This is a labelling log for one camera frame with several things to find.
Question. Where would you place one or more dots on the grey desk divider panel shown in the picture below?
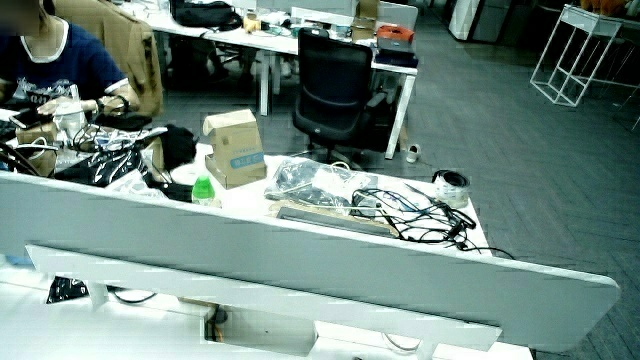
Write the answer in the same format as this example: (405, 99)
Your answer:
(310, 270)

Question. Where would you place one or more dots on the white desk shelf riser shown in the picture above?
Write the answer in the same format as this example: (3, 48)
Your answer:
(165, 282)

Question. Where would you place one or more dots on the white desk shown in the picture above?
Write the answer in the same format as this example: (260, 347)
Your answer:
(50, 330)

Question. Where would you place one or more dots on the flat grey keyboard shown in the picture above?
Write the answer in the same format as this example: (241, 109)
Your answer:
(325, 219)

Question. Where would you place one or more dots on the open cardboard box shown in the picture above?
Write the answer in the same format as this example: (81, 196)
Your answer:
(235, 145)

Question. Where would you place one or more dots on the white shoe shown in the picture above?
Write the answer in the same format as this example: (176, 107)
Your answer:
(412, 153)

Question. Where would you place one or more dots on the black office chair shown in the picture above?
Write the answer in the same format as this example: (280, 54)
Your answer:
(332, 80)

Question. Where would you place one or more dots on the roll of tape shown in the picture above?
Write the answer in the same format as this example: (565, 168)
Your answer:
(451, 189)

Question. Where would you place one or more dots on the white background table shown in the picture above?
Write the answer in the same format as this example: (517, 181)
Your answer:
(270, 42)

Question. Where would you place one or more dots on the black cloth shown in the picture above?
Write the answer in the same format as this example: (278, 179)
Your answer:
(177, 145)

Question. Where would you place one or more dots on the dark stacked boxes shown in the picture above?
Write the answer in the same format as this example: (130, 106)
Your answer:
(396, 52)

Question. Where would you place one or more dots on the small brown cardboard box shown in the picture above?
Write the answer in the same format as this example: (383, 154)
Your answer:
(365, 22)

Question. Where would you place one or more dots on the yellow figure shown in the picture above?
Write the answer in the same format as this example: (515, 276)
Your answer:
(251, 23)

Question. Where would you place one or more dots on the black plastic bag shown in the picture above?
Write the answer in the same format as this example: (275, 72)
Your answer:
(102, 167)

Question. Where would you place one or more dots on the brown jacket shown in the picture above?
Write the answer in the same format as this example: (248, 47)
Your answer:
(135, 45)

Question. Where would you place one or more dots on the white container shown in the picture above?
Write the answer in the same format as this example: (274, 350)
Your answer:
(70, 120)

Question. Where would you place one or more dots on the black packet under shelf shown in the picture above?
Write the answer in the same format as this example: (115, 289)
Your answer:
(65, 290)

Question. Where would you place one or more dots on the worn cardboard box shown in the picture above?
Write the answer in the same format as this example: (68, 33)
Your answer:
(37, 137)

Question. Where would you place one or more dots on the white metal frame rack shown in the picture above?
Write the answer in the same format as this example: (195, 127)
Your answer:
(582, 20)

